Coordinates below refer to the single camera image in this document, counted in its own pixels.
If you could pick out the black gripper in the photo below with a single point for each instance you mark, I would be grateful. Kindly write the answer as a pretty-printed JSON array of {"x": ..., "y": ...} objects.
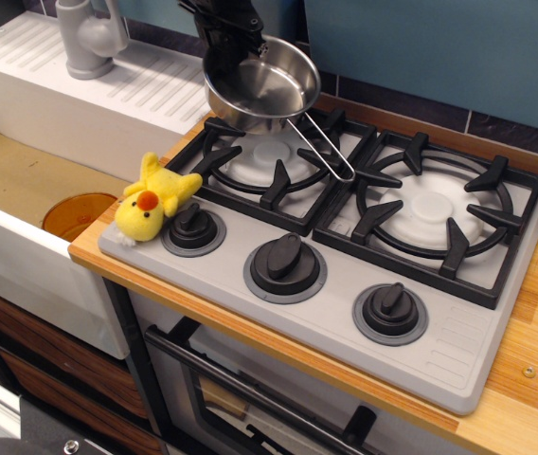
[{"x": 231, "y": 32}]

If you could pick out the stainless steel pan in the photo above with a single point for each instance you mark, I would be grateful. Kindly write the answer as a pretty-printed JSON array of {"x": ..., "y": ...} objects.
[{"x": 274, "y": 92}]

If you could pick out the black left stove knob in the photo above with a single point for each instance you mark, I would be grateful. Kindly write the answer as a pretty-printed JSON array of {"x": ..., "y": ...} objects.
[{"x": 193, "y": 232}]

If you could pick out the black stove knob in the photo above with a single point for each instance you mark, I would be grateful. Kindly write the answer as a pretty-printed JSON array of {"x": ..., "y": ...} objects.
[
  {"x": 285, "y": 271},
  {"x": 193, "y": 232},
  {"x": 390, "y": 314}
]

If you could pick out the black middle stove knob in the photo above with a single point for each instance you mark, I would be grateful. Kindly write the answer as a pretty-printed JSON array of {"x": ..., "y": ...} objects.
[{"x": 285, "y": 271}]

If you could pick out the grey toy stove top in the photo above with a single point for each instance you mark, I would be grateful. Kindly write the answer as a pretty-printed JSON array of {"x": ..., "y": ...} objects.
[{"x": 447, "y": 366}]

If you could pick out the black right stove knob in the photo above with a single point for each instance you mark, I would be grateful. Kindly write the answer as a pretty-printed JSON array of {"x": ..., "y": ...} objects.
[{"x": 390, "y": 314}]

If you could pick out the grey toy faucet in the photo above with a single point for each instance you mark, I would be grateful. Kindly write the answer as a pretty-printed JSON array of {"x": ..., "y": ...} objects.
[{"x": 90, "y": 43}]

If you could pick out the black left burner grate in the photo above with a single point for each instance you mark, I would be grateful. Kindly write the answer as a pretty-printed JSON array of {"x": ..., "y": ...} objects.
[{"x": 286, "y": 180}]

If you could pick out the black burner grate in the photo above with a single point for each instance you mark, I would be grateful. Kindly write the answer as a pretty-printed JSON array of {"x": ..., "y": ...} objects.
[
  {"x": 462, "y": 225},
  {"x": 286, "y": 180}
]

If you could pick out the yellow stuffed duck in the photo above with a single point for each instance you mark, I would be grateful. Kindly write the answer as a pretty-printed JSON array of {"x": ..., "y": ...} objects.
[{"x": 158, "y": 194}]

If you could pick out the white toy sink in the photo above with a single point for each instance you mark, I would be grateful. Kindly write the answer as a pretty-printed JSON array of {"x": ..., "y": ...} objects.
[{"x": 61, "y": 137}]

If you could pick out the orange plastic plate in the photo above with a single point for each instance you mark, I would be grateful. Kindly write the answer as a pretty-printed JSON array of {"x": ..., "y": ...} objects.
[{"x": 72, "y": 216}]

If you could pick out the black right burner grate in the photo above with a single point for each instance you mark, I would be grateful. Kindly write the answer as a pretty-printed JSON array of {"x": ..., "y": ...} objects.
[{"x": 462, "y": 225}]

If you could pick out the wooden drawer cabinet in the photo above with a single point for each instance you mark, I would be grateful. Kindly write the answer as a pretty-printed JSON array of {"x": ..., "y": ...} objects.
[{"x": 81, "y": 383}]

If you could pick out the oven door with handle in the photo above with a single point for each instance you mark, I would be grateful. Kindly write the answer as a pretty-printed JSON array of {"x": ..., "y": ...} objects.
[{"x": 241, "y": 401}]

